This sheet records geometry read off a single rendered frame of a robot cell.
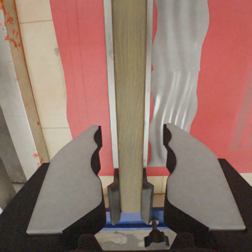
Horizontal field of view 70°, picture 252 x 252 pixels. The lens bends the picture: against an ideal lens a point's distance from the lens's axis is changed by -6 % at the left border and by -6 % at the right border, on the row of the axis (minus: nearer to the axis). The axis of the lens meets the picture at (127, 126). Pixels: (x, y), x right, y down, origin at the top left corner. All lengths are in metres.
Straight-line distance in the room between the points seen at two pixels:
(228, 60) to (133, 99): 0.18
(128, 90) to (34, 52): 0.17
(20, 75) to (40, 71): 0.03
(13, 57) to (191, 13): 0.24
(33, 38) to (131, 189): 0.25
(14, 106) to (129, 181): 0.19
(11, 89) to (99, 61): 0.13
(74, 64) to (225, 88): 0.23
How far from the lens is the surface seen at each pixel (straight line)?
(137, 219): 0.41
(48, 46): 0.30
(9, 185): 0.40
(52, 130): 0.35
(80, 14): 0.29
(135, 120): 0.20
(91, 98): 0.30
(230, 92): 0.34
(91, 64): 0.29
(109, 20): 0.24
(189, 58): 0.29
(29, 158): 0.35
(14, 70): 0.29
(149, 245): 0.38
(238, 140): 0.39
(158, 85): 0.29
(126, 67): 0.18
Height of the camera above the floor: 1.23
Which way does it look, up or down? 61 degrees down
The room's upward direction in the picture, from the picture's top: 179 degrees clockwise
